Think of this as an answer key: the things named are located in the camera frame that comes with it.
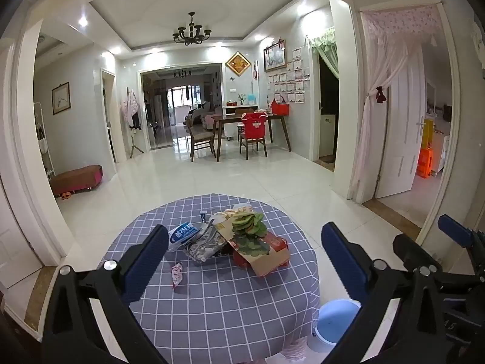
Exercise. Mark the white sideboard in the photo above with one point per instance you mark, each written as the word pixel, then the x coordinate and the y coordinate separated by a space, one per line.
pixel 231 110

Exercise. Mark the foil wrapper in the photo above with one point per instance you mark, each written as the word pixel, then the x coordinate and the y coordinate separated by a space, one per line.
pixel 201 248

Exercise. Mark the wooden dining table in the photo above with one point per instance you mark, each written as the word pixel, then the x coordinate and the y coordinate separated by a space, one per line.
pixel 278 119

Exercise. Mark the yellow plastic object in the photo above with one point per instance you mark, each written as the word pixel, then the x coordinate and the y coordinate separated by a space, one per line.
pixel 427 132

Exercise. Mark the pink lace curtain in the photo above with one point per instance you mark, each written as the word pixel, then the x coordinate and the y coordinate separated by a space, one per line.
pixel 379 64

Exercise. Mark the small pink wrapper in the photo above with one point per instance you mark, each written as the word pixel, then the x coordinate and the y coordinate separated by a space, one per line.
pixel 177 276

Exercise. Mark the red shirt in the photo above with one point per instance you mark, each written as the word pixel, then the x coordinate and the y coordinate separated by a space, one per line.
pixel 254 125

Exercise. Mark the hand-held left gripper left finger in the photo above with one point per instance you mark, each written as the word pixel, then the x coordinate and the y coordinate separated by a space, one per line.
pixel 146 261

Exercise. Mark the grey sofa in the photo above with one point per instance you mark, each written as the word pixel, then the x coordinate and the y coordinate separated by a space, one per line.
pixel 199 115

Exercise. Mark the pink white hanging clothes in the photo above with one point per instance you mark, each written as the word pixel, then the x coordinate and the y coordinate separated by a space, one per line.
pixel 130 108

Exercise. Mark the framed white painting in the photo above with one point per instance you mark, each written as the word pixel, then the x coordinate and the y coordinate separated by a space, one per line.
pixel 274 58

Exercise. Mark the white ladder shelf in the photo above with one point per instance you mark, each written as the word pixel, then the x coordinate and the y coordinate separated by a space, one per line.
pixel 41 136

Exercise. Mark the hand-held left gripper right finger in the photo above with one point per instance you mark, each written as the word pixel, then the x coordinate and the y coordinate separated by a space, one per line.
pixel 344 261

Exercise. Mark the black chandelier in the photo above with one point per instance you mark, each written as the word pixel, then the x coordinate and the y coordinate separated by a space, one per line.
pixel 191 32

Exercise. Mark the pink patterned clothing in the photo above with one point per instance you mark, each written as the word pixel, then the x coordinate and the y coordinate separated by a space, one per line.
pixel 291 350

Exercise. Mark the red hanging ornament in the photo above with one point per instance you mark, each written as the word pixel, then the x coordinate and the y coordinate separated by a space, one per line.
pixel 255 70

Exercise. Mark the framed picture with dark frame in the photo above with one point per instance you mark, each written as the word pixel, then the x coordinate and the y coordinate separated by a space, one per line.
pixel 60 98

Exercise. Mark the blue white packet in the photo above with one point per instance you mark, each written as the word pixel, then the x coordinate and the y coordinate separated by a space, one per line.
pixel 182 235

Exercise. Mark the green curtain valance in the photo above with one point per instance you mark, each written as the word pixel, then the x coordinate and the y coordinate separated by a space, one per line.
pixel 326 43

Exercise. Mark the pair of slippers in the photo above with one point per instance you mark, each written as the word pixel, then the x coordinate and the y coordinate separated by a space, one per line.
pixel 66 195

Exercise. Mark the diamond-shaped framed picture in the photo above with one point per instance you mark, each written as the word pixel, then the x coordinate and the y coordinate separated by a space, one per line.
pixel 238 64

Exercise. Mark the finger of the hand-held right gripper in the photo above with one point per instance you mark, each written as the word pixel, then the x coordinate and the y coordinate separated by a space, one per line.
pixel 413 252
pixel 452 227

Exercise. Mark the wall of paper certificates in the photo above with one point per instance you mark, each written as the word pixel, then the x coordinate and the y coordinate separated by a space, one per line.
pixel 290 83

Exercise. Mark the white appliance in doorway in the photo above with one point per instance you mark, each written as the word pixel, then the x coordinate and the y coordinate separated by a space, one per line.
pixel 327 132

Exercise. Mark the orange white snack packet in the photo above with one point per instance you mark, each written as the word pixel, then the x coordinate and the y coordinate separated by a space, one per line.
pixel 240 209

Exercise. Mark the white panel door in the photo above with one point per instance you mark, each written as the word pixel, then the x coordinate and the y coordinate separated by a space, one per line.
pixel 403 129

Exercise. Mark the green leaves packet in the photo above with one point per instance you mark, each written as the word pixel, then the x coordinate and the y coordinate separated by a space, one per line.
pixel 274 246

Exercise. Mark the small distant chandelier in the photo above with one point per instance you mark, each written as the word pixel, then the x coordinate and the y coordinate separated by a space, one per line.
pixel 182 73

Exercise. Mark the wooden chair with red shirt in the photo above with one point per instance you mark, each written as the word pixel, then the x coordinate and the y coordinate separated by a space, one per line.
pixel 254 144

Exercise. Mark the light green vegetable leaves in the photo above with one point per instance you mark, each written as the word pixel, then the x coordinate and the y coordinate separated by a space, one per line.
pixel 248 223

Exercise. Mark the brown padded bench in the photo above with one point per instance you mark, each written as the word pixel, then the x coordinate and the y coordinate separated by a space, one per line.
pixel 75 180

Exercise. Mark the red bag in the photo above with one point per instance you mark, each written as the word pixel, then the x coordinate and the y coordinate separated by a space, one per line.
pixel 280 108

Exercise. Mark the dark red curtain bow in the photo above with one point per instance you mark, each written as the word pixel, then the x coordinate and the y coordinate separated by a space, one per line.
pixel 379 94

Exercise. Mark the orange plastic stool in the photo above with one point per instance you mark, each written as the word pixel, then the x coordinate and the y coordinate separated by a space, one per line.
pixel 425 163

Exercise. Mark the wooden coat rack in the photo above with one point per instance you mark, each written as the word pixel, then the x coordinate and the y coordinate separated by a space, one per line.
pixel 133 140

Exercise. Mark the wooden dining chair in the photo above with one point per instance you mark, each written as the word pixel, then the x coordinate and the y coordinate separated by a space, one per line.
pixel 199 136

